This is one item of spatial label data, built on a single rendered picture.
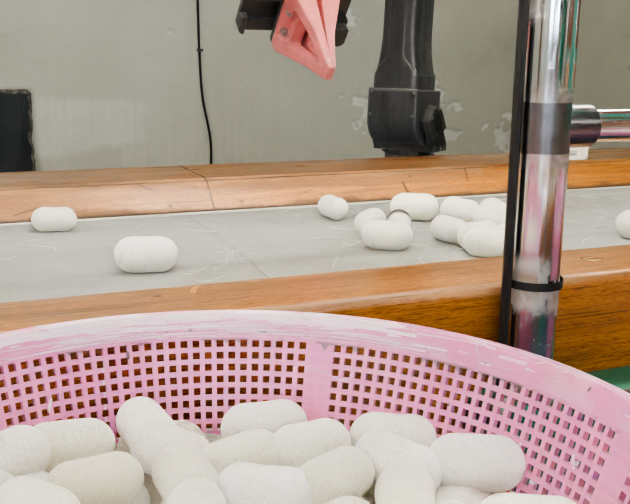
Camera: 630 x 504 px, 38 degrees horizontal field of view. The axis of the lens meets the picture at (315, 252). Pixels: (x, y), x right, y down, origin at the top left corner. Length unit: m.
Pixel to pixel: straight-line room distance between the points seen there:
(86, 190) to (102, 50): 1.91
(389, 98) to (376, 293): 0.70
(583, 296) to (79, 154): 2.27
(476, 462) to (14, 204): 0.49
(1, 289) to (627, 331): 0.34
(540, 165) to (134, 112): 2.29
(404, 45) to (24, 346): 0.82
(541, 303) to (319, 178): 0.41
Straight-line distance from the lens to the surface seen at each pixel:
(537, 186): 0.41
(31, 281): 0.54
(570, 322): 0.47
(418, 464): 0.30
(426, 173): 0.84
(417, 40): 1.10
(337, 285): 0.42
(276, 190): 0.77
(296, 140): 2.76
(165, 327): 0.36
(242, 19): 0.81
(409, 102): 1.09
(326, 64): 0.76
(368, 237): 0.60
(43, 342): 0.35
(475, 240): 0.59
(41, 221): 0.67
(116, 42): 2.64
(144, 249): 0.54
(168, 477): 0.29
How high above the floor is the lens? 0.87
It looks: 13 degrees down
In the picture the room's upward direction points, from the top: 1 degrees clockwise
